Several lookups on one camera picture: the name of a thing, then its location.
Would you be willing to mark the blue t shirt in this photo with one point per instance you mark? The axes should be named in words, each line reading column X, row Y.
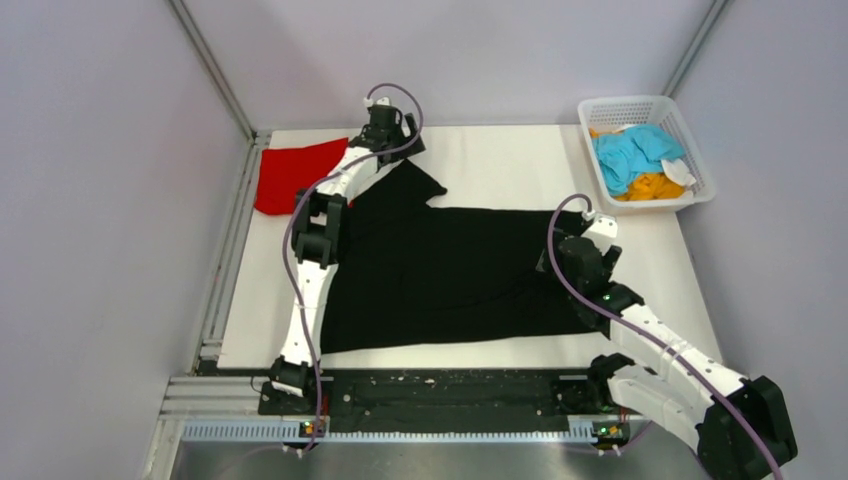
column 625, row 155

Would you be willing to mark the aluminium corner rail left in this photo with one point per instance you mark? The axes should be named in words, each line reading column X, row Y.
column 215, row 74

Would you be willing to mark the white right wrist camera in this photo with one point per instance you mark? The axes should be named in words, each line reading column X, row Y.
column 601, row 230

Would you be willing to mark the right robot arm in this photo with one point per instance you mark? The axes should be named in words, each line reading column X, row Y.
column 738, row 428

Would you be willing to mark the white plastic laundry basket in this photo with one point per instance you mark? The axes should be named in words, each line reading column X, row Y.
column 609, row 114

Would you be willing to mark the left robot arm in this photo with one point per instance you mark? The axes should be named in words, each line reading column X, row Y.
column 318, row 235

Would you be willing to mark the orange t shirt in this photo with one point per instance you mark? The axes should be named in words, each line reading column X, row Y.
column 650, row 187

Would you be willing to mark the aluminium front rail frame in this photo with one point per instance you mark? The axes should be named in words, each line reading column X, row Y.
column 209, row 427

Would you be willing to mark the aluminium corner rail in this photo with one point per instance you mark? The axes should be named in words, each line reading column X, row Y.
column 717, row 10
column 215, row 74

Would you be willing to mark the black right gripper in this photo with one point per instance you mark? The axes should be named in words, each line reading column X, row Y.
column 610, row 258

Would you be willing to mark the black t shirt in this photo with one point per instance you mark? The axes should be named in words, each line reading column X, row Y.
column 417, row 274

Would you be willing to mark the aluminium corner rail right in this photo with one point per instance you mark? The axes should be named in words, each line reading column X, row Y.
column 717, row 10

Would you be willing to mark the white garment in basket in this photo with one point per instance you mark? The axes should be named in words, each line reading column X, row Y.
column 678, row 172

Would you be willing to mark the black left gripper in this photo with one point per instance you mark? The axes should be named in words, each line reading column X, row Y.
column 407, row 152

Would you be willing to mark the folded red t shirt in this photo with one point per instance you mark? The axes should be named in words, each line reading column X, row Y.
column 285, row 172

